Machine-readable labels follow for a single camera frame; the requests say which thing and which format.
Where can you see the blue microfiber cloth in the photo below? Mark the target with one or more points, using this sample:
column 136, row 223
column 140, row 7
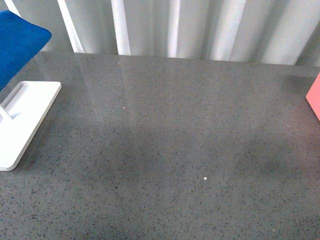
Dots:
column 20, row 41

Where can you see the pink plastic box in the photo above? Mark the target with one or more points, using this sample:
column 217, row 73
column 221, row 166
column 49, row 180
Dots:
column 313, row 96

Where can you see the white pleated curtain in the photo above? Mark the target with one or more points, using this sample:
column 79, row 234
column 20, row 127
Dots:
column 261, row 31

